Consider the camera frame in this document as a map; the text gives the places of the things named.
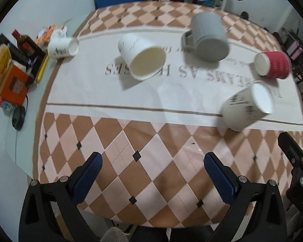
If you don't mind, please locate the white paper cup lying open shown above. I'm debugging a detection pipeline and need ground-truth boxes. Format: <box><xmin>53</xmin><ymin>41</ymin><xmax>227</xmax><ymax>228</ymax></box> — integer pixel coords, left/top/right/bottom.
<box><xmin>118</xmin><ymin>33</ymin><xmax>166</xmax><ymax>81</ymax></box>

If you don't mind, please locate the dark bottle with red cap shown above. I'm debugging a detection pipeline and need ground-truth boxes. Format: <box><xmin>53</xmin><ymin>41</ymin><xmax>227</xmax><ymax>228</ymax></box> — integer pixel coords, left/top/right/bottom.
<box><xmin>12</xmin><ymin>29</ymin><xmax>41</xmax><ymax>58</ymax></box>

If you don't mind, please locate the black yellow flat box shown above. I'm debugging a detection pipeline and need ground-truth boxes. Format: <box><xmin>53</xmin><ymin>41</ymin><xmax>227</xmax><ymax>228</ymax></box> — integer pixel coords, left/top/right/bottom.
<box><xmin>31</xmin><ymin>54</ymin><xmax>50</xmax><ymax>84</ymax></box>

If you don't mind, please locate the crumpled white paper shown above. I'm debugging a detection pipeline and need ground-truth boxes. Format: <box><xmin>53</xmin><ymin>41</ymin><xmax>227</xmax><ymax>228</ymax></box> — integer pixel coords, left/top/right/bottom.
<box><xmin>50</xmin><ymin>26</ymin><xmax>67</xmax><ymax>40</ymax></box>

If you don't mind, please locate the white paper cup with birds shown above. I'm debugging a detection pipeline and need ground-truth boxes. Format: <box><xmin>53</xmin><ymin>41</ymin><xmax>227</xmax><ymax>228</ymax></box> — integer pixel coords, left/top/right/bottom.
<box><xmin>222</xmin><ymin>81</ymin><xmax>274</xmax><ymax>132</ymax></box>

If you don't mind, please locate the black computer mouse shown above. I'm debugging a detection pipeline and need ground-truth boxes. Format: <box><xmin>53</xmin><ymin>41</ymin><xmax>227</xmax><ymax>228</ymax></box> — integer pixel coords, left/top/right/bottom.
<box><xmin>12</xmin><ymin>105</ymin><xmax>26</xmax><ymax>130</ymax></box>

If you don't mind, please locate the grey ribbed mug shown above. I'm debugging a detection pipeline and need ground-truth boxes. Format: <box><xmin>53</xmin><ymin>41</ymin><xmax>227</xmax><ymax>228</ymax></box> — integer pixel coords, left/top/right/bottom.
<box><xmin>182</xmin><ymin>11</ymin><xmax>229</xmax><ymax>62</ymax></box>

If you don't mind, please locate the orange box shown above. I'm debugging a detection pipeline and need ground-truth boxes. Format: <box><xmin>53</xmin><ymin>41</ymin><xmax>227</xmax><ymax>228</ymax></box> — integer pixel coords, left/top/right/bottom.
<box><xmin>0</xmin><ymin>65</ymin><xmax>34</xmax><ymax>105</ymax></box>

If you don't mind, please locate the red ripple paper cup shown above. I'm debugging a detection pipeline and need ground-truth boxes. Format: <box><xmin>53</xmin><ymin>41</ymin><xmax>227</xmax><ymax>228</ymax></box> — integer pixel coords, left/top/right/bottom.
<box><xmin>254</xmin><ymin>51</ymin><xmax>292</xmax><ymax>80</ymax></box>

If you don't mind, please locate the checkered brown pink tablecloth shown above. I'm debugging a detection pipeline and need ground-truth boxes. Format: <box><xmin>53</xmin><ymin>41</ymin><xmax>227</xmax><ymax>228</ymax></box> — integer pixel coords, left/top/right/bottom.
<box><xmin>33</xmin><ymin>2</ymin><xmax>303</xmax><ymax>227</ymax></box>

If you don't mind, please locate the white paper cup at edge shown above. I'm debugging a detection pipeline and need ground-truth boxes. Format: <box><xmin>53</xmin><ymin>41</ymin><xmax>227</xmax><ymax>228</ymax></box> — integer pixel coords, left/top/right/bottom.
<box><xmin>47</xmin><ymin>37</ymin><xmax>80</xmax><ymax>58</ymax></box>

